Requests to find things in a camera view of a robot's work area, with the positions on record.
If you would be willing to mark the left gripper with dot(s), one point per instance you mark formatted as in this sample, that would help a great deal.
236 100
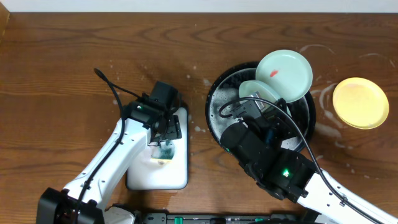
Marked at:
171 130

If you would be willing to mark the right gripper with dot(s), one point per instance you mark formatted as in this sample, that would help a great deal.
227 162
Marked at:
278 119

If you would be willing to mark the green yellow sponge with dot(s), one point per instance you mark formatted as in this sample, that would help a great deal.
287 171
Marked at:
163 152

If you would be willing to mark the mint green plate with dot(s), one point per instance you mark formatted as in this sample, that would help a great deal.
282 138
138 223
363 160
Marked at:
258 89
287 72

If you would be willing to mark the yellow plate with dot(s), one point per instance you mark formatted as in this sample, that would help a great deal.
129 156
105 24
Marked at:
360 103

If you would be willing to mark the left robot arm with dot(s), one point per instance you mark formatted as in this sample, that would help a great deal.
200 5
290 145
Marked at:
85 198

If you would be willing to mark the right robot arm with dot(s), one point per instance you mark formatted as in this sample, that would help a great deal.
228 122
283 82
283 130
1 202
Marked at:
287 174

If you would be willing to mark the black rectangular soapy tray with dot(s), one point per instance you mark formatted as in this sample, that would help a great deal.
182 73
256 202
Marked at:
143 174

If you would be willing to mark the black round tray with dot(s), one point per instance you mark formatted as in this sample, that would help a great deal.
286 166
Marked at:
224 102

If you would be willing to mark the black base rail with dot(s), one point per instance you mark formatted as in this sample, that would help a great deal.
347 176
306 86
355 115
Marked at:
163 218

